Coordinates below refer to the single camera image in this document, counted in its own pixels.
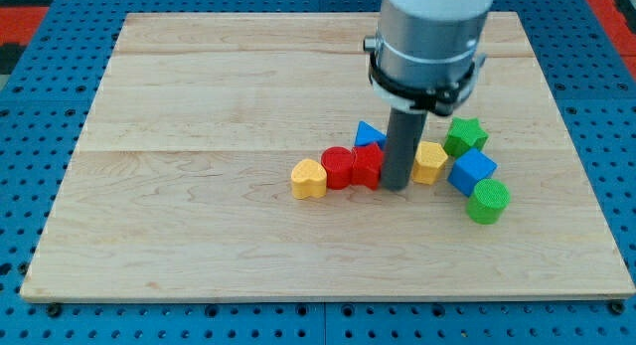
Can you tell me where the red cylinder block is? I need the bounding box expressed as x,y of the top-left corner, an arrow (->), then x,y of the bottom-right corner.
321,146 -> 355,190

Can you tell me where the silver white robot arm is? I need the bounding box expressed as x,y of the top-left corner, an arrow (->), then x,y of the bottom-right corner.
364,0 -> 494,116

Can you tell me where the light wooden board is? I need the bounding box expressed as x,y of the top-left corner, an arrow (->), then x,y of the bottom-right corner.
21,12 -> 635,303

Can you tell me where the yellow heart block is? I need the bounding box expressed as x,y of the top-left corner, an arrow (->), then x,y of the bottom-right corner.
290,159 -> 327,199

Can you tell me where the green cylinder block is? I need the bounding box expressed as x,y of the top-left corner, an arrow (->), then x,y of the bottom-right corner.
466,178 -> 511,225

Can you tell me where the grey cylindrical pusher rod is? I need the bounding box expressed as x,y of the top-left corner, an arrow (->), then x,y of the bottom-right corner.
381,108 -> 426,191

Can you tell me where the yellow pentagon block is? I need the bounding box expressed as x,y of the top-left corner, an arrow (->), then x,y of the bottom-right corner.
411,141 -> 448,185

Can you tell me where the blue triangle block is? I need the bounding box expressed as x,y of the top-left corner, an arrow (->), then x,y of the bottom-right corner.
354,120 -> 387,150

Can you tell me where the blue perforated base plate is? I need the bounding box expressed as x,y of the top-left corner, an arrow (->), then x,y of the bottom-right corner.
1,0 -> 635,344

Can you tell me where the red star block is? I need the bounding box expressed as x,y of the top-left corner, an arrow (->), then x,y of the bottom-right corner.
351,142 -> 384,190

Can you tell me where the green star block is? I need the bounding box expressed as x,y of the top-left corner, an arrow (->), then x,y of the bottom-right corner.
443,117 -> 489,158

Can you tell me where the blue cube block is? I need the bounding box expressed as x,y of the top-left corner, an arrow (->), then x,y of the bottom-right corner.
447,148 -> 498,197

